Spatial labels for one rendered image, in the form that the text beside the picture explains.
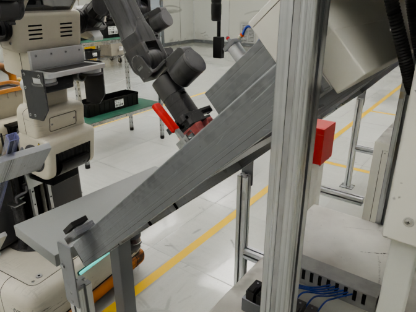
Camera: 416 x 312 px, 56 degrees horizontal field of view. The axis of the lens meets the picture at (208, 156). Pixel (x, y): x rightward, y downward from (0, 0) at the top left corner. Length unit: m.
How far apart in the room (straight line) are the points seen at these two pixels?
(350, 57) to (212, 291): 1.56
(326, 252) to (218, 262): 1.02
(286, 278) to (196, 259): 1.56
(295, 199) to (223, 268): 1.57
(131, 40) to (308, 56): 0.53
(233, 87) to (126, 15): 0.39
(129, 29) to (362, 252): 0.82
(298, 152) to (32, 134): 1.15
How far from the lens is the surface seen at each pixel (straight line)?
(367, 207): 2.16
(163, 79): 0.86
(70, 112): 1.53
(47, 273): 1.67
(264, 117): 0.51
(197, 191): 1.23
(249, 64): 0.55
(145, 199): 0.71
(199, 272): 2.00
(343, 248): 1.16
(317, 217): 1.28
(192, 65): 0.81
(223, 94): 0.58
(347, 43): 0.49
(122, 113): 3.36
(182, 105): 0.84
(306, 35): 0.42
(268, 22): 0.51
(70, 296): 1.02
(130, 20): 0.89
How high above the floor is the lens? 1.26
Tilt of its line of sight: 22 degrees down
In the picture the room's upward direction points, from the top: straight up
